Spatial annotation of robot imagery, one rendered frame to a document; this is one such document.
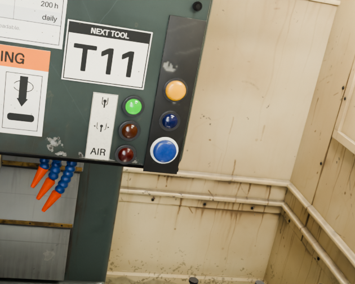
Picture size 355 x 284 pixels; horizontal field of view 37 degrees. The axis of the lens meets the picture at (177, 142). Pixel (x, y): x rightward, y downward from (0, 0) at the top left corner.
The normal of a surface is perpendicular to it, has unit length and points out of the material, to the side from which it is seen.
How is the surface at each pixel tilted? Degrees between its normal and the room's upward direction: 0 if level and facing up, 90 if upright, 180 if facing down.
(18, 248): 91
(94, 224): 90
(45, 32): 90
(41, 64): 90
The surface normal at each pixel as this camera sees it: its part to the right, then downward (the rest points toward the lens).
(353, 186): -0.97, -0.07
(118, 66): 0.18, 0.36
